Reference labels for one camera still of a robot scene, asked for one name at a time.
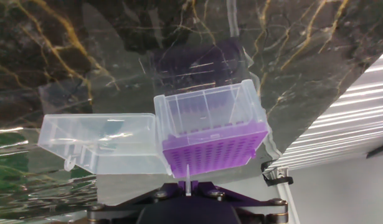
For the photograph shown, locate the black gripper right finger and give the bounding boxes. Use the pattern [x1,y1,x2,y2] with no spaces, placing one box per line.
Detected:
[189,182,289,224]

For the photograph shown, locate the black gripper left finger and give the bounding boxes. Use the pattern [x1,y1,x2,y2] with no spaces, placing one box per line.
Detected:
[87,182,187,224]

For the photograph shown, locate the small clear pipette tip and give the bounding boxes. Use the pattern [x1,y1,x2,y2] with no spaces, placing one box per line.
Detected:
[184,164,192,197]

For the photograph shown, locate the purple tip box clear lid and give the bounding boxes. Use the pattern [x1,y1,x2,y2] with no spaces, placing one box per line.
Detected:
[37,78,270,180]

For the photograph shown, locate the silver metal pole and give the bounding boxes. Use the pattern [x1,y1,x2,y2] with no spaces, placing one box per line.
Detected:
[261,166,295,224]

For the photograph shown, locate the black marble pattern mat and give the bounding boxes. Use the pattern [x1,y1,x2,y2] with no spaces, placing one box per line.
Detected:
[0,0,383,218]

